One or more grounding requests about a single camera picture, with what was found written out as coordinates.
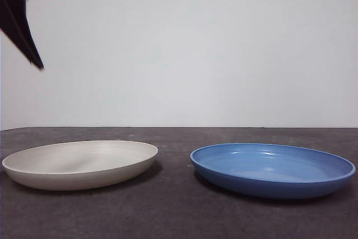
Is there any blue round plate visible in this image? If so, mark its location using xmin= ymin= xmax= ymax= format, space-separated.
xmin=189 ymin=142 xmax=356 ymax=200

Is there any white round plate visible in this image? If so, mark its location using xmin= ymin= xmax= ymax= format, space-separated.
xmin=1 ymin=139 xmax=159 ymax=191

